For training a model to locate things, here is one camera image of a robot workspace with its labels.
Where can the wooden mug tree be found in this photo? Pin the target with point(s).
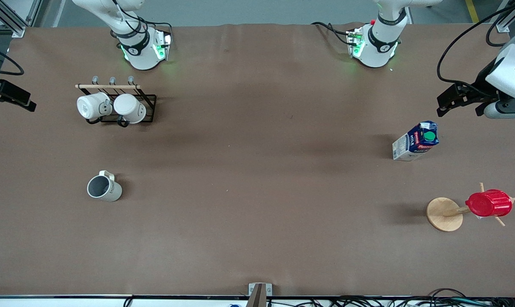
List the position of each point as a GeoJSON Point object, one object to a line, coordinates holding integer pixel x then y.
{"type": "Point", "coordinates": [444, 214]}

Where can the blue white milk carton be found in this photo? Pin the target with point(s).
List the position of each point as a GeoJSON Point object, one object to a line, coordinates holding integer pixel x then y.
{"type": "Point", "coordinates": [411, 145]}

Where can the white hanging mug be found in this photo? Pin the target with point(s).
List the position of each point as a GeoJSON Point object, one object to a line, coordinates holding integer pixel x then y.
{"type": "Point", "coordinates": [129, 107]}
{"type": "Point", "coordinates": [91, 105]}

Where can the metal table edge bracket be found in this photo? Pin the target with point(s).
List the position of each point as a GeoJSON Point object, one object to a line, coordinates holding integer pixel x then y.
{"type": "Point", "coordinates": [259, 294]}

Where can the grey ceramic mug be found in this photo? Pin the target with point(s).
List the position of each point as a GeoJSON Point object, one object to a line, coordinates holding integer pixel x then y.
{"type": "Point", "coordinates": [108, 192]}

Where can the aluminium frame profile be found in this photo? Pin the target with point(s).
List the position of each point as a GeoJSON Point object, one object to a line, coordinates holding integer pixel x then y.
{"type": "Point", "coordinates": [16, 25]}
{"type": "Point", "coordinates": [505, 23]}

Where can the red plastic cup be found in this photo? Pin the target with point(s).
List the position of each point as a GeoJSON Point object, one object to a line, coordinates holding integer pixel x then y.
{"type": "Point", "coordinates": [490, 203]}

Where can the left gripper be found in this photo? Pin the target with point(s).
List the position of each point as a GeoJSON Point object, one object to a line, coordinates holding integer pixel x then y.
{"type": "Point", "coordinates": [481, 83]}

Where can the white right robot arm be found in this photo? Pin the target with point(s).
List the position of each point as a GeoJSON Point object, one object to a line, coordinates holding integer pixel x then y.
{"type": "Point", "coordinates": [140, 53]}

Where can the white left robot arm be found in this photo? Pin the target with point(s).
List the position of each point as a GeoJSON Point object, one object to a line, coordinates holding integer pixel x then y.
{"type": "Point", "coordinates": [379, 42]}

